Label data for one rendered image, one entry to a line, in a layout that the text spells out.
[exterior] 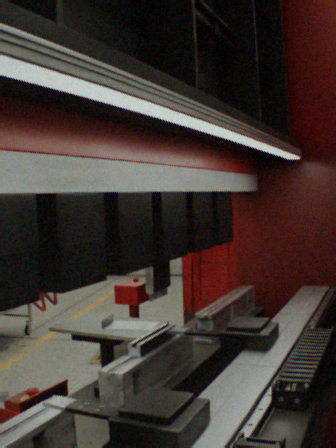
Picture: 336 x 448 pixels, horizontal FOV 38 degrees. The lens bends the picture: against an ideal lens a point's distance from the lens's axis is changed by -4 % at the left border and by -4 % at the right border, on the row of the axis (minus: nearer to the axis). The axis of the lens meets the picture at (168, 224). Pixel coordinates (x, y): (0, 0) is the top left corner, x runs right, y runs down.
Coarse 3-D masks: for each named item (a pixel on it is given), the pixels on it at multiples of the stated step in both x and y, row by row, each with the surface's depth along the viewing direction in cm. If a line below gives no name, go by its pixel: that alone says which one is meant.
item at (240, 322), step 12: (240, 324) 112; (252, 324) 112; (264, 324) 112; (276, 324) 115; (216, 336) 116; (228, 336) 110; (240, 336) 109; (252, 336) 108; (264, 336) 107; (276, 336) 115; (240, 348) 109; (252, 348) 108; (264, 348) 107
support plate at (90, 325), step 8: (72, 320) 136; (80, 320) 135; (88, 320) 135; (96, 320) 135; (120, 320) 135; (128, 320) 135; (136, 320) 134; (144, 320) 134; (152, 320) 134; (160, 320) 133; (168, 320) 133; (56, 328) 127; (64, 328) 127; (72, 328) 127; (80, 328) 127; (88, 328) 127; (96, 328) 127; (88, 336) 123; (96, 336) 122; (104, 336) 121; (112, 336) 120; (120, 336) 119; (128, 336) 118; (136, 336) 118
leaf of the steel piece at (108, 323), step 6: (108, 318) 130; (102, 324) 126; (108, 324) 130; (114, 324) 130; (120, 324) 130; (126, 324) 129; (132, 324) 129; (138, 324) 129; (144, 324) 129; (120, 330) 125; (126, 330) 124; (132, 330) 124; (138, 330) 123
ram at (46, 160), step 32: (0, 96) 68; (0, 128) 68; (32, 128) 74; (64, 128) 82; (96, 128) 91; (128, 128) 102; (0, 160) 68; (32, 160) 75; (64, 160) 82; (96, 160) 91; (128, 160) 102; (160, 160) 116; (192, 160) 134; (224, 160) 159; (256, 160) 197; (0, 192) 68; (32, 192) 75
